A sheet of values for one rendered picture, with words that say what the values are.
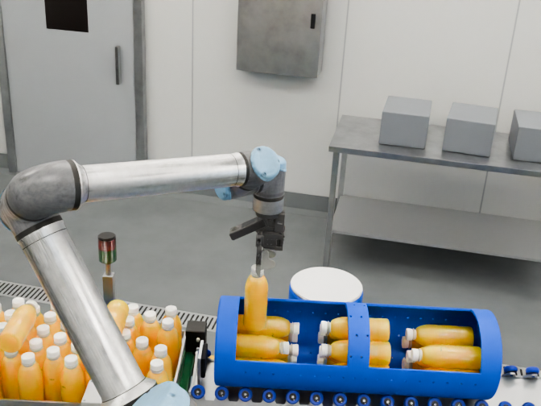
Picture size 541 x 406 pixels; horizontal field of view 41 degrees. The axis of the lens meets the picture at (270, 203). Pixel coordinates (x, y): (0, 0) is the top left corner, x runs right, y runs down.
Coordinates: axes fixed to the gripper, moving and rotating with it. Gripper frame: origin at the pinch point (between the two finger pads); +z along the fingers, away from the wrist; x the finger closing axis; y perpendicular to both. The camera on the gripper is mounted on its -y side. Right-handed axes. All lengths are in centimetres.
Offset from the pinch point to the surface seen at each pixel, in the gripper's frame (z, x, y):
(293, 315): 24.8, 13.6, 13.1
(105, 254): 17, 33, -55
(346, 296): 32, 40, 34
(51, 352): 25, -14, -61
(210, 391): 43.6, -4.7, -12.8
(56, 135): 98, 374, -173
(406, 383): 29, -14, 48
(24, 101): 72, 379, -200
